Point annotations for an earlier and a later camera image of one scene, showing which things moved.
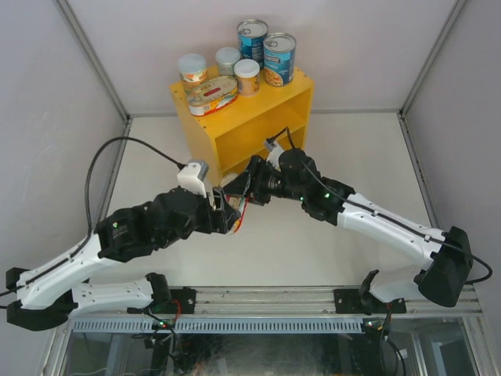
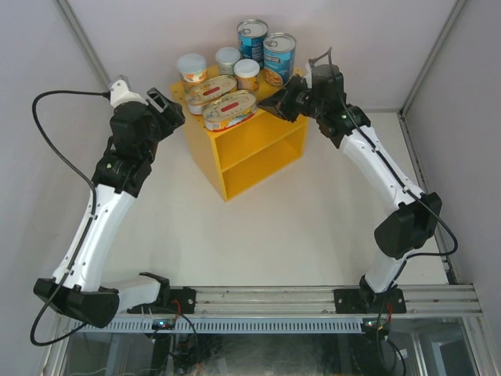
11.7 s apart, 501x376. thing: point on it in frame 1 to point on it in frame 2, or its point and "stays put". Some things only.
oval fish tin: (239, 203) to (229, 110)
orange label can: (247, 73) stays put
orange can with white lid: (192, 70) stays put
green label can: (226, 57) stays put
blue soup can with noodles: (279, 59) stays put
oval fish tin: (212, 95) stays put
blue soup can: (251, 33) stays put
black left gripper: (219, 220) to (174, 117)
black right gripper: (251, 181) to (279, 103)
